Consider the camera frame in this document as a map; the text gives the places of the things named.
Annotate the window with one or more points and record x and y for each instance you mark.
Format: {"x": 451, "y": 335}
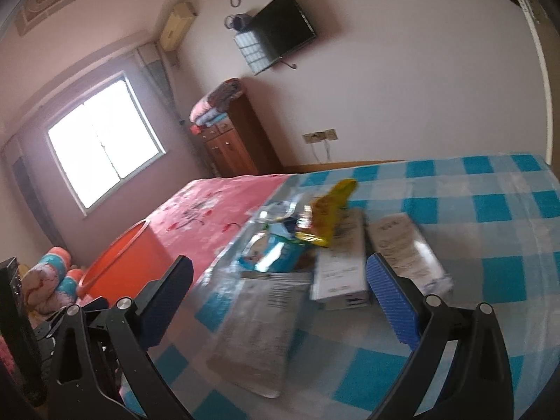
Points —
{"x": 100, "y": 140}

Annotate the grey striped curtain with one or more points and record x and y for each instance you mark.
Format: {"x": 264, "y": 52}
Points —
{"x": 157, "y": 78}
{"x": 30, "y": 192}

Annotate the clear plastic wrapper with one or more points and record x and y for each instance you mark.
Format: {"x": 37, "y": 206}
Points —
{"x": 280, "y": 212}

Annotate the yellow snack bag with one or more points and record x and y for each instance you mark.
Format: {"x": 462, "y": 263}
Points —
{"x": 328, "y": 210}

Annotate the pink printed blanket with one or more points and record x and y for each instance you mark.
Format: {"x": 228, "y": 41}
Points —
{"x": 210, "y": 210}

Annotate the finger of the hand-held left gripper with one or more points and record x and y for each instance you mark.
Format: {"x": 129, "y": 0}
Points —
{"x": 95, "y": 304}

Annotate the beige wall socket panel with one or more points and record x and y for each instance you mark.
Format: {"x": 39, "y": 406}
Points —
{"x": 319, "y": 136}

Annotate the folded blue cloth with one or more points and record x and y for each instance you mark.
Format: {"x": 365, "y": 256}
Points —
{"x": 214, "y": 119}

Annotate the brown wooden cabinet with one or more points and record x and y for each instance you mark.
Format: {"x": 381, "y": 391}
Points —
{"x": 232, "y": 140}

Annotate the grey mailing bag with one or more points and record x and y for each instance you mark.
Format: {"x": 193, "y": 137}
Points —
{"x": 258, "y": 337}

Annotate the orange plastic bucket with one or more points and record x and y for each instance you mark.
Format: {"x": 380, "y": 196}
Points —
{"x": 131, "y": 262}

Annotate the wooden bed frame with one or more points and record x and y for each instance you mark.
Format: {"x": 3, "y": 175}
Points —
{"x": 341, "y": 165}

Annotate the blue carton with face print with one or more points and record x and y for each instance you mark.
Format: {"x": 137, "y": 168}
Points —
{"x": 275, "y": 253}

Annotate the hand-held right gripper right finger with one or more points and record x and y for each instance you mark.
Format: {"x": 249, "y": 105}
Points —
{"x": 389, "y": 297}

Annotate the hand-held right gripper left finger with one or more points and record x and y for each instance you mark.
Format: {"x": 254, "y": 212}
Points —
{"x": 170, "y": 293}

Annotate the rolled floral blanket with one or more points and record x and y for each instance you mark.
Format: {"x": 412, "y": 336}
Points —
{"x": 48, "y": 275}

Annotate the white milk carton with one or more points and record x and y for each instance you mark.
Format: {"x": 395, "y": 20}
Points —
{"x": 341, "y": 267}
{"x": 407, "y": 245}

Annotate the folded floral quilt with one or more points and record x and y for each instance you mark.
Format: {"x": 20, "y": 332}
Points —
{"x": 218, "y": 96}

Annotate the beige air conditioner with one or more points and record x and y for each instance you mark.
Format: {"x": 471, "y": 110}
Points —
{"x": 175, "y": 26}

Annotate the blue checked tablecloth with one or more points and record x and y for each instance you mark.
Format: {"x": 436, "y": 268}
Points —
{"x": 481, "y": 227}

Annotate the black wall television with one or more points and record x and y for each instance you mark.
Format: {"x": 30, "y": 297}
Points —
{"x": 284, "y": 26}

